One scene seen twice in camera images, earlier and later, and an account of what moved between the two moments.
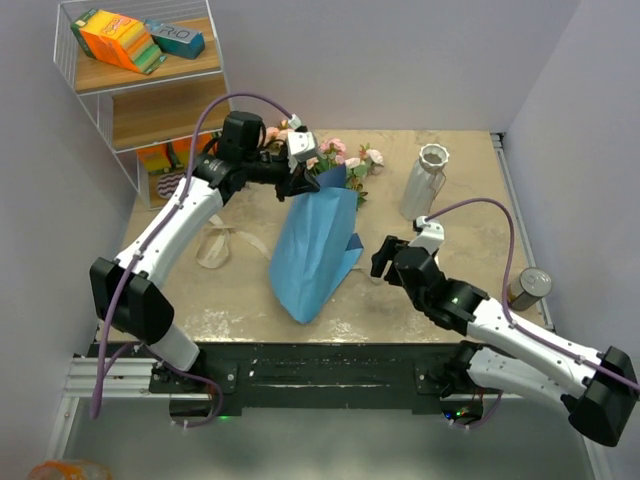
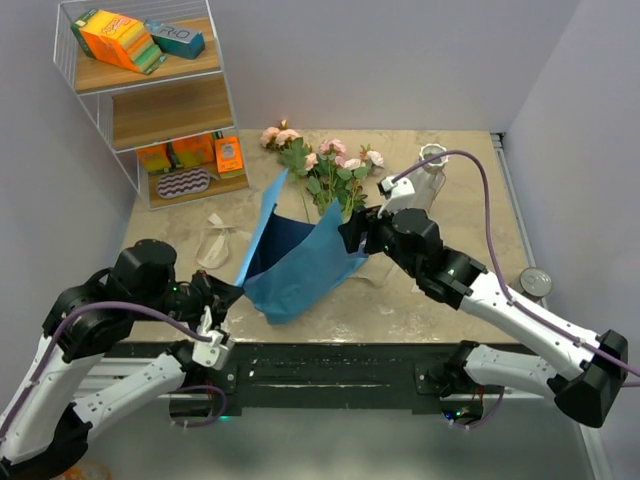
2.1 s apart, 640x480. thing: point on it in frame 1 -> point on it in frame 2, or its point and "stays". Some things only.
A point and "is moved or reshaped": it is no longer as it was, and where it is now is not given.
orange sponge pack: [118, 37] stays
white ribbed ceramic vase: [424, 180] stays
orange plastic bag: [70, 470] stays
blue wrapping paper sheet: [316, 243] is moved or reshaped
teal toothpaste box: [176, 41] stays
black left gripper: [300, 182] -> [217, 295]
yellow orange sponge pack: [174, 155] stays
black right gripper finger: [380, 260] -> [356, 227]
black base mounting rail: [314, 378] stays
